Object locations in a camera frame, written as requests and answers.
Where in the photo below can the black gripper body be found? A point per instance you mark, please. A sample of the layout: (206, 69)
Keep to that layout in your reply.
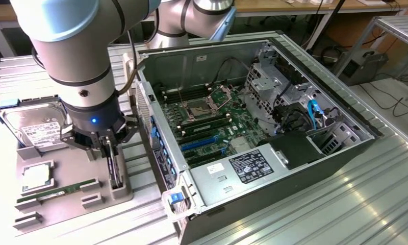
(94, 114)

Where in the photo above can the black graphics card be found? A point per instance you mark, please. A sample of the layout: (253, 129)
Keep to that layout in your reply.
(113, 168)

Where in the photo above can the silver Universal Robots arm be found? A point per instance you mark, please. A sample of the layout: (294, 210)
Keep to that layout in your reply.
(75, 51)

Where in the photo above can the silver hard disk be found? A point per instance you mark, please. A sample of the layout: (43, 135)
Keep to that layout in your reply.
(34, 125)

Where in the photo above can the silver CPU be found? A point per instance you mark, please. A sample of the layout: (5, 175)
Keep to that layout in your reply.
(38, 178)

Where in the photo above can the thin metal locking lever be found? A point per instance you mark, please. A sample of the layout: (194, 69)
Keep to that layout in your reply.
(181, 98)

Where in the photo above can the green RAM stick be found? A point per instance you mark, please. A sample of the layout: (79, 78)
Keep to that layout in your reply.
(54, 191)

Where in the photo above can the blue expansion slot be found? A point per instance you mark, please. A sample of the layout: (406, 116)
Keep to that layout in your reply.
(199, 143)

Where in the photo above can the CPU socket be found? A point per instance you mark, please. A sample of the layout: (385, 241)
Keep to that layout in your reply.
(198, 110)

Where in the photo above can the installed black RAM stick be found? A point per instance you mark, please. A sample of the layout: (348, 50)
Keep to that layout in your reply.
(205, 127)

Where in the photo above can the grey parts rack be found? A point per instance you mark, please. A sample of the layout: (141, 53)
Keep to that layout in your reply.
(71, 211)

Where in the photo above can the blue case latch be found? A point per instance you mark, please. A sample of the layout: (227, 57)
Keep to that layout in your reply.
(175, 198)

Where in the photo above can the green motherboard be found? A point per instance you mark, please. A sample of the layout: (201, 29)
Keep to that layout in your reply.
(231, 127)

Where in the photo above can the metal socket cover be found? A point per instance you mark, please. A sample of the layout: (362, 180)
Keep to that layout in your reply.
(221, 95)

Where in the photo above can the small silver chipset heatsink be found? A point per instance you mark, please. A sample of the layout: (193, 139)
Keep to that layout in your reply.
(242, 144)

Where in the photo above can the grey power supply unit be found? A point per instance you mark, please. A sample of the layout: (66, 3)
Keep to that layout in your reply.
(225, 178)

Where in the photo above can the metal disk bay cage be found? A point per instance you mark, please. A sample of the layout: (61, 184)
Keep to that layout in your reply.
(269, 102)

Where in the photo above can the open black PC case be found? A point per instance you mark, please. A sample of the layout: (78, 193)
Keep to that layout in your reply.
(293, 194)

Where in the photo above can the wooden desk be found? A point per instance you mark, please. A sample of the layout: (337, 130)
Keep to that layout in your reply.
(293, 6)

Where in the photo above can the blue disk bracket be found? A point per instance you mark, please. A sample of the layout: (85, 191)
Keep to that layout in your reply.
(1, 104)

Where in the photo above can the aluminium frame table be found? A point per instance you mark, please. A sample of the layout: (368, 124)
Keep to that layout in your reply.
(398, 28)

